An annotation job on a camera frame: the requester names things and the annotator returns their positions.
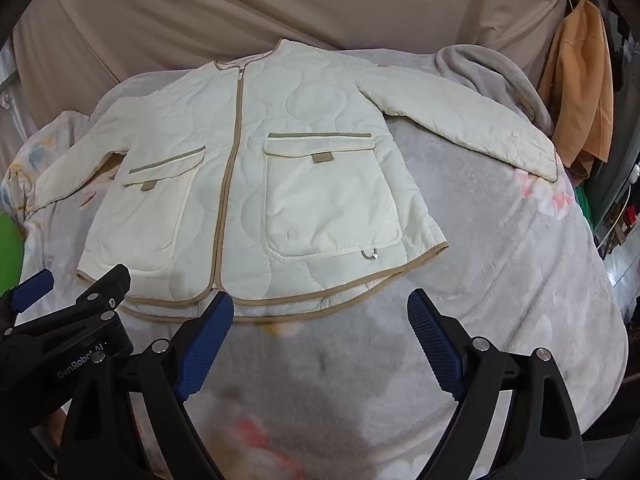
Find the silver satin cloth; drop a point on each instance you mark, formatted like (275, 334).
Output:
(7, 85)

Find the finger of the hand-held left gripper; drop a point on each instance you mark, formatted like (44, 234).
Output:
(107, 285)
(32, 287)

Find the orange hanging garment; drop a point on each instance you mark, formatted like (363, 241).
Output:
(580, 100)

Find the white quilted jacket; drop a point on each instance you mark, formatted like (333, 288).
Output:
(310, 200)

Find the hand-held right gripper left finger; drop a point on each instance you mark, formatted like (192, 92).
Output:
(210, 340)

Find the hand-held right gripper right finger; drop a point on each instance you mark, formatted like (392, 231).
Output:
(431, 345)

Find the beige curtain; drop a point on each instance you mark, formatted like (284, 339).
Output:
(250, 5)

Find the grey floral blanket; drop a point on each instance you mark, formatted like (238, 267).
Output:
(500, 285)

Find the green pillow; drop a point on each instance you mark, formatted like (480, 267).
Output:
(9, 245)

